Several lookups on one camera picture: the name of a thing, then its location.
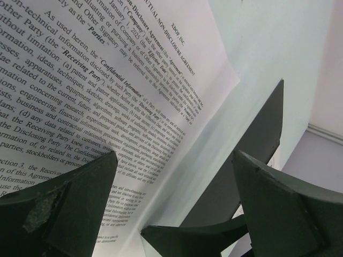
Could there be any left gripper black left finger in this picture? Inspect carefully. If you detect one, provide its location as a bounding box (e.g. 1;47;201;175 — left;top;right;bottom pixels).
1;152;117;256

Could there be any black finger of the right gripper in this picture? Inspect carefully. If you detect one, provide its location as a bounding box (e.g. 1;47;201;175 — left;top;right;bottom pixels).
181;79;284;228
140;215;248;257

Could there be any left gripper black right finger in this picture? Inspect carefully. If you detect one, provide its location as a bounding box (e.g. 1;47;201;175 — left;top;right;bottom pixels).
239;158;342;256

